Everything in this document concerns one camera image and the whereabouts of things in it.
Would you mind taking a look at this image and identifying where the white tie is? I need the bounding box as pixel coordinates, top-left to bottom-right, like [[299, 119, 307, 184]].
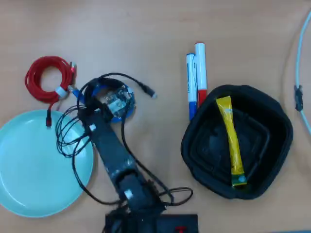
[[55, 86, 69, 98]]

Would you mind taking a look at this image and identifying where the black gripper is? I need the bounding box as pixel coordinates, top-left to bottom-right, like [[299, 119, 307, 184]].
[[81, 79, 110, 117]]

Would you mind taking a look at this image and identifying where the white marker red cap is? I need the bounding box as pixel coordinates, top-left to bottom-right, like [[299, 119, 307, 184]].
[[194, 42, 208, 106]]

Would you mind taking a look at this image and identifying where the bare circuit board camera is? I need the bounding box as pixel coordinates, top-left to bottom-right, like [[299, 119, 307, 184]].
[[101, 87, 135, 116]]

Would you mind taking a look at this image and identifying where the yellow stick sachet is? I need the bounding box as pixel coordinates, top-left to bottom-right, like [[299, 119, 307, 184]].
[[215, 96, 248, 187]]

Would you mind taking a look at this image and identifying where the thin black wire bundle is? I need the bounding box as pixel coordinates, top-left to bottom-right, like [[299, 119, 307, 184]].
[[55, 105, 127, 233]]

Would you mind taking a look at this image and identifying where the black cable clip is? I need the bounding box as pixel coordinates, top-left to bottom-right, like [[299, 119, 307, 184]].
[[294, 84, 304, 112]]

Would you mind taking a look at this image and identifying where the white round cable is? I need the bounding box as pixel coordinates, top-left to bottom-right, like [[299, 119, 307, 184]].
[[295, 9, 311, 136]]

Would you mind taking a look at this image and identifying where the black square bowl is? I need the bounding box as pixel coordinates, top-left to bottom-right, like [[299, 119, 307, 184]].
[[181, 84, 294, 200]]

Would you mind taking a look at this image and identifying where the white marker blue cap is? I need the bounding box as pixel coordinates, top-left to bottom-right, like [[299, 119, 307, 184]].
[[186, 53, 199, 121]]

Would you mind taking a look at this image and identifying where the red braided charging cable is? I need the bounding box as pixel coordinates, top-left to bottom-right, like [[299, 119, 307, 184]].
[[24, 56, 78, 129]]

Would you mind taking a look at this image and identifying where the blue charging cable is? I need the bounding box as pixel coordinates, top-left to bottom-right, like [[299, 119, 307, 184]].
[[71, 82, 137, 123]]

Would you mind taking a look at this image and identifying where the black camera cable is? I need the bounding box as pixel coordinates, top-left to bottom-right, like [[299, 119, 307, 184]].
[[120, 114, 194, 207]]

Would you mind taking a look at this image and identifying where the light green round bowl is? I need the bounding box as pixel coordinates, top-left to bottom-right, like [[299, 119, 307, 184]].
[[0, 109, 95, 218]]

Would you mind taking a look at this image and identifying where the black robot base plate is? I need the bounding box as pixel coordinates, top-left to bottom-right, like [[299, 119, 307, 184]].
[[105, 213, 199, 233]]

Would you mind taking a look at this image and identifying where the black charging cable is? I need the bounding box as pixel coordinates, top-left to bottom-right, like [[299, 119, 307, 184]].
[[77, 72, 157, 117]]

